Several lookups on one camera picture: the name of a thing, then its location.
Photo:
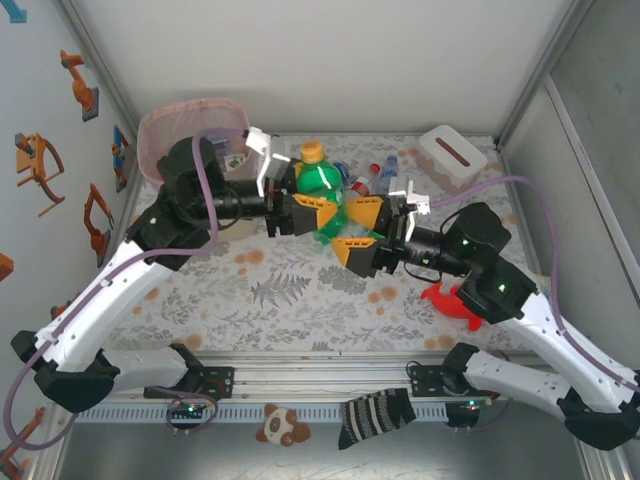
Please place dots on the pink mesh waste basket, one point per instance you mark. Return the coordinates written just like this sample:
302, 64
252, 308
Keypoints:
150, 160

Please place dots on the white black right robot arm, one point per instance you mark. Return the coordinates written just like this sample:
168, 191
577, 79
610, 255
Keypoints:
540, 325

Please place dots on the aluminium frame post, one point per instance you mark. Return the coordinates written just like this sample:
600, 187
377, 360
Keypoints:
85, 27
559, 50

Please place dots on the red-label clear bottle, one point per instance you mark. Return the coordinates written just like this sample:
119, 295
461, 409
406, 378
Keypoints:
361, 186

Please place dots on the green soda bottle yellow cap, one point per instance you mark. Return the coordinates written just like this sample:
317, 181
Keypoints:
317, 180

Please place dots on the white tissue box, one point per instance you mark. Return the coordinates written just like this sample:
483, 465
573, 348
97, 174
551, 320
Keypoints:
430, 145

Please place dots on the floral tablecloth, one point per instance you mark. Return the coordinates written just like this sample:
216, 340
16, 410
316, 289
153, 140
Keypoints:
280, 320

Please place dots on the black striped sock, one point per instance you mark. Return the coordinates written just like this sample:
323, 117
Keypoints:
370, 415

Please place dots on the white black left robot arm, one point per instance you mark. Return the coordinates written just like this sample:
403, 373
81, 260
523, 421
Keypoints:
110, 305

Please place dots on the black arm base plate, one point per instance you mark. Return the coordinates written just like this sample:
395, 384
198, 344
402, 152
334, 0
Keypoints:
422, 380
220, 382

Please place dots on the red toy fish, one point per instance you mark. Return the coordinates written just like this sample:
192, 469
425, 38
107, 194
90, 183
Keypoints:
450, 307

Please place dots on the blue orange wall decal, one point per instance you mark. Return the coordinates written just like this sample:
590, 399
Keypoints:
120, 155

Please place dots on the white-capped blue-label clear bottle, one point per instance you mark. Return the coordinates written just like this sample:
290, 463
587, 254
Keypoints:
344, 169

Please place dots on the blue-label water bottle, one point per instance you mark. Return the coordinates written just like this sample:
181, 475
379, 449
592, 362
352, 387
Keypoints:
387, 170

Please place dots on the brown white panda plush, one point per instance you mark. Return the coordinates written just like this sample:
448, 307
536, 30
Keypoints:
277, 425

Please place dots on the small controller circuit board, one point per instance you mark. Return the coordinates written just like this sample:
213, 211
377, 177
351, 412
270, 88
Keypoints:
192, 410
472, 404

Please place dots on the aluminium frame rail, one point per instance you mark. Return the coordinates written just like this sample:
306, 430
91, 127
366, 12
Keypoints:
320, 375

